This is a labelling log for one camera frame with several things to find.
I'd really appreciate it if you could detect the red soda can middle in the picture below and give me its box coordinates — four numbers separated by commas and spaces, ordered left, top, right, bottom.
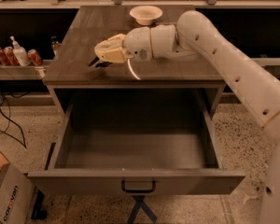
4, 47, 19, 65

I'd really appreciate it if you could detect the white pump soap bottle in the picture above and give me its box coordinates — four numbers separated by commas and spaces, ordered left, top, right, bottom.
10, 36, 31, 66

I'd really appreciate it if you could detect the small clear bottle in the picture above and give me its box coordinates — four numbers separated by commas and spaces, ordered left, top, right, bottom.
51, 36, 60, 55

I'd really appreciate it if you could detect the low grey shelf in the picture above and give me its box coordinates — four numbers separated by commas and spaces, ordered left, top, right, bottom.
0, 60, 51, 81

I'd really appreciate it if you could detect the white ceramic bowl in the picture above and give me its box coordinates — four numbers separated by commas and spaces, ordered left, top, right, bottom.
130, 6, 162, 26

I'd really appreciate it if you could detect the red soda can leftmost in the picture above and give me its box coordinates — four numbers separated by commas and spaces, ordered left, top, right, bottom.
0, 47, 10, 65

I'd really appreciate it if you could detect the red soda can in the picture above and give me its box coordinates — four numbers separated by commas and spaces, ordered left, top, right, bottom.
4, 47, 19, 65
0, 47, 10, 65
28, 49, 43, 66

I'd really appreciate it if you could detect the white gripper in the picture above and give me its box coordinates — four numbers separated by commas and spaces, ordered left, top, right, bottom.
94, 27, 152, 63

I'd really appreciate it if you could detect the cardboard box with print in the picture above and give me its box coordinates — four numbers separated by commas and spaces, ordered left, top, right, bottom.
0, 151, 35, 224

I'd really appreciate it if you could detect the black drawer handle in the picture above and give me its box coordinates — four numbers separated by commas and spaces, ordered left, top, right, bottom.
121, 180, 156, 194

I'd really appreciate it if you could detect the open grey top drawer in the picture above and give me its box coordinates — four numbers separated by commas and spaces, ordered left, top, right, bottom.
28, 89, 245, 195

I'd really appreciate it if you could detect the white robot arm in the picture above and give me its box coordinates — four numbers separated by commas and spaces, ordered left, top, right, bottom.
94, 10, 280, 224

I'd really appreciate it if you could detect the black floor cable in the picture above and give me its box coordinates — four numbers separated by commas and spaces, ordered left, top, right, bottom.
0, 81, 28, 149

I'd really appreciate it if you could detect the black rxbar chocolate packet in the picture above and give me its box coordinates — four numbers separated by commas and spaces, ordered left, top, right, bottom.
89, 57, 110, 68

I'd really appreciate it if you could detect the grey drawer cabinet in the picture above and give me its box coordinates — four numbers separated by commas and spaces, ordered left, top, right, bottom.
43, 6, 225, 114

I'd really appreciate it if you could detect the red soda can right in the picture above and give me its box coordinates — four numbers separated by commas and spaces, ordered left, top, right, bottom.
28, 49, 43, 66

